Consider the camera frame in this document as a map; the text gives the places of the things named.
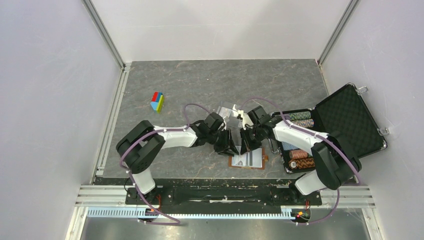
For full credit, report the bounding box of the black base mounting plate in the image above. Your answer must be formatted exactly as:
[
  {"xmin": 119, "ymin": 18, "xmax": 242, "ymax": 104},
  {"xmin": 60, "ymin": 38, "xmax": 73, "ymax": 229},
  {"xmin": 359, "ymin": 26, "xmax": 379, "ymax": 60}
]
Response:
[{"xmin": 144, "ymin": 178, "xmax": 323, "ymax": 214}]

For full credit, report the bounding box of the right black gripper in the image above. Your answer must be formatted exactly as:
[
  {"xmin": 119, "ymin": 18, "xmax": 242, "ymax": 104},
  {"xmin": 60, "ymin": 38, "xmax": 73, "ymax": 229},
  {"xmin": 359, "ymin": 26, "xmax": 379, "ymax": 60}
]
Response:
[{"xmin": 239, "ymin": 125, "xmax": 264, "ymax": 155}]

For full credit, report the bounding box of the white VIP credit card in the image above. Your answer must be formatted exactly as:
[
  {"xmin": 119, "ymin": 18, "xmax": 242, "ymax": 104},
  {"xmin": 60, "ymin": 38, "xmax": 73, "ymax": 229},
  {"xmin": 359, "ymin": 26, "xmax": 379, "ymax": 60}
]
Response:
[{"xmin": 230, "ymin": 154, "xmax": 249, "ymax": 167}]

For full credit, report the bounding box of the blue patterned card deck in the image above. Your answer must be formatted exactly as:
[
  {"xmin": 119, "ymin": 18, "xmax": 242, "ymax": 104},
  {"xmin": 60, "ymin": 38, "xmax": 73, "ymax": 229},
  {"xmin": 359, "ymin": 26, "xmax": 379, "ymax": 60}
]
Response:
[{"xmin": 281, "ymin": 142, "xmax": 299, "ymax": 151}]

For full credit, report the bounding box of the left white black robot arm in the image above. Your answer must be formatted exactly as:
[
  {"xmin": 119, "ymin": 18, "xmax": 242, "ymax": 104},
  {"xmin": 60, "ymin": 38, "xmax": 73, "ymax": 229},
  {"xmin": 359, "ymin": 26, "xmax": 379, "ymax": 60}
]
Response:
[{"xmin": 115, "ymin": 112, "xmax": 239, "ymax": 204}]

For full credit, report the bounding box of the green poker chip roll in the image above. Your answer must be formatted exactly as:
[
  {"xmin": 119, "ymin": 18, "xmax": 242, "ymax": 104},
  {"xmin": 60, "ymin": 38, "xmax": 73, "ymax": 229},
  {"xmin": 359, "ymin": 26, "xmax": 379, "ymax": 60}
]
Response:
[{"xmin": 286, "ymin": 111, "xmax": 312, "ymax": 121}]

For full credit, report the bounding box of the brown leather card holder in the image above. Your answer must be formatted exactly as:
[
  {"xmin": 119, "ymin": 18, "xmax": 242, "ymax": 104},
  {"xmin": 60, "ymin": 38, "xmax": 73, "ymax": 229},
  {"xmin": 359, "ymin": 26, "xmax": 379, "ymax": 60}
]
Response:
[{"xmin": 228, "ymin": 148, "xmax": 268, "ymax": 170}]

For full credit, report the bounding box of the purple poker chip roll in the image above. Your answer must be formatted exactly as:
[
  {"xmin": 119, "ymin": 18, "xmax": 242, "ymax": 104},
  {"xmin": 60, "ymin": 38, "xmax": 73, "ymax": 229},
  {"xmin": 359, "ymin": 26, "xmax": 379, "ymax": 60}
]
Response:
[{"xmin": 291, "ymin": 118, "xmax": 315, "ymax": 128}]

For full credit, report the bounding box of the white slotted cable duct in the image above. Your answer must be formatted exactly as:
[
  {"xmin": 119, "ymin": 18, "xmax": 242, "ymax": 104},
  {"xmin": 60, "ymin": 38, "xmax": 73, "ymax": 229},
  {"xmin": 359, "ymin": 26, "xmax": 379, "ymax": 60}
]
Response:
[{"xmin": 87, "ymin": 206, "xmax": 295, "ymax": 220}]

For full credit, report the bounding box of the black poker chip case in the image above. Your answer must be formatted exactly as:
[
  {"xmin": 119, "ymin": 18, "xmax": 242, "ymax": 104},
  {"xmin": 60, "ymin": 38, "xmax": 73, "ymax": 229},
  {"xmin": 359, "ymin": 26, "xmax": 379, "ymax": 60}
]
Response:
[{"xmin": 283, "ymin": 83, "xmax": 388, "ymax": 158}]

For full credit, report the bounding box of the orange brown poker chip roll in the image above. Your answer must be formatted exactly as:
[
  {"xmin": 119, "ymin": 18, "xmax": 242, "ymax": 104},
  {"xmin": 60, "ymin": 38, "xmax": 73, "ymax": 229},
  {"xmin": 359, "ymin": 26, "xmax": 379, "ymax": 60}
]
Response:
[{"xmin": 289, "ymin": 149, "xmax": 311, "ymax": 160}]

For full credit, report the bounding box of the white card with magnetic stripe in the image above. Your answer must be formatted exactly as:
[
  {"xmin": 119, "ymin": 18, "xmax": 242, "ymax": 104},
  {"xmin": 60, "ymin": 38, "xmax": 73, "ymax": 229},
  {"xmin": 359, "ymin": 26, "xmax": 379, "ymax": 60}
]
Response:
[{"xmin": 247, "ymin": 148, "xmax": 263, "ymax": 169}]

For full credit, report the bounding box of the clear plastic card sleeve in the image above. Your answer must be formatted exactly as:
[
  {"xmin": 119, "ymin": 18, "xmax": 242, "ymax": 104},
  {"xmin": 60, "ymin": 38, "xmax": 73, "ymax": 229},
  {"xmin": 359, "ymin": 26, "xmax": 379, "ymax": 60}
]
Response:
[{"xmin": 216, "ymin": 103, "xmax": 245, "ymax": 129}]

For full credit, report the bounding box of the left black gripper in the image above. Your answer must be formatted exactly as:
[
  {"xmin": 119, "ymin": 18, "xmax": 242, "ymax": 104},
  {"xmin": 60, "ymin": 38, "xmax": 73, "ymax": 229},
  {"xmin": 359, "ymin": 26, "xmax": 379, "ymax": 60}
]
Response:
[{"xmin": 206, "ymin": 127, "xmax": 239, "ymax": 157}]

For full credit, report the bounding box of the multicoloured block toy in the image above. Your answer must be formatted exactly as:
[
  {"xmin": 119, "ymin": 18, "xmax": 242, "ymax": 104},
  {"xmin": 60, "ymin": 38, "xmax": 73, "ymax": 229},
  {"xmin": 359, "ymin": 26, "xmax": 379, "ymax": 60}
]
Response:
[{"xmin": 150, "ymin": 91, "xmax": 165, "ymax": 113}]

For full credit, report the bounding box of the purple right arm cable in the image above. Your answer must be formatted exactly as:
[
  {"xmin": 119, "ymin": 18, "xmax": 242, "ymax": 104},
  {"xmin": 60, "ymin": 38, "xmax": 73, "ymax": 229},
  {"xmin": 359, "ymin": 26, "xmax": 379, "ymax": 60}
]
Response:
[{"xmin": 239, "ymin": 96, "xmax": 361, "ymax": 226}]

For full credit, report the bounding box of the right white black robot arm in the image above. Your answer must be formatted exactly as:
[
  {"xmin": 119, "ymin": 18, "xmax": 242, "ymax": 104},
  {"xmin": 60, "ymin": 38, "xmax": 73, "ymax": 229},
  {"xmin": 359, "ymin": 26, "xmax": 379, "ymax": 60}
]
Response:
[{"xmin": 237, "ymin": 106, "xmax": 362, "ymax": 204}]

